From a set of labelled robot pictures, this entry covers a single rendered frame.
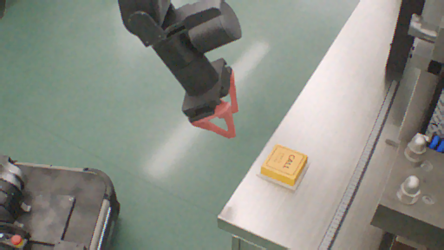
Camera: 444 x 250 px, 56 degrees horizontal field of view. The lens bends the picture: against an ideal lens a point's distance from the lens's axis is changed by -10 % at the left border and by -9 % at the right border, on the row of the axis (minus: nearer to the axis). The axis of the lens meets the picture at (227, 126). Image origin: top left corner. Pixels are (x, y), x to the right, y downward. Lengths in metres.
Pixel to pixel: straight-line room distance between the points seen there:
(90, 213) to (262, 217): 0.97
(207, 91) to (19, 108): 2.00
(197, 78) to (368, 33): 0.74
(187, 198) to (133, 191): 0.25
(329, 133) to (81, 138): 1.55
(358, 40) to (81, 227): 1.12
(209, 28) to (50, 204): 1.23
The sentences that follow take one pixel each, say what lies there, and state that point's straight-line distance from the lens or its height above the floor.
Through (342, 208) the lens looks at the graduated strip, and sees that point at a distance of 0.86.
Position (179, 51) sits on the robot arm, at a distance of 0.66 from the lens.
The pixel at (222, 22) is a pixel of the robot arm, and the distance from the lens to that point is 0.62.
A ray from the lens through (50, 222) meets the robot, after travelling 1.69.
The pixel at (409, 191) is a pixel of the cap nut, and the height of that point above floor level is 1.06.
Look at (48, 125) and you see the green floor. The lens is 2.44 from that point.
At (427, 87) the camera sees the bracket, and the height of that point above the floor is 1.07.
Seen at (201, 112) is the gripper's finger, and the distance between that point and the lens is 0.70.
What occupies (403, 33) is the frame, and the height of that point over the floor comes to 1.02.
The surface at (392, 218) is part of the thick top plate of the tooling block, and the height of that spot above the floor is 1.01.
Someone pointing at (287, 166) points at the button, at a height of 0.92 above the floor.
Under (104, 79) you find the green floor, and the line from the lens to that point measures 2.62.
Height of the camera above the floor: 1.58
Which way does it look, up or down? 45 degrees down
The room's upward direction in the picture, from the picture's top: straight up
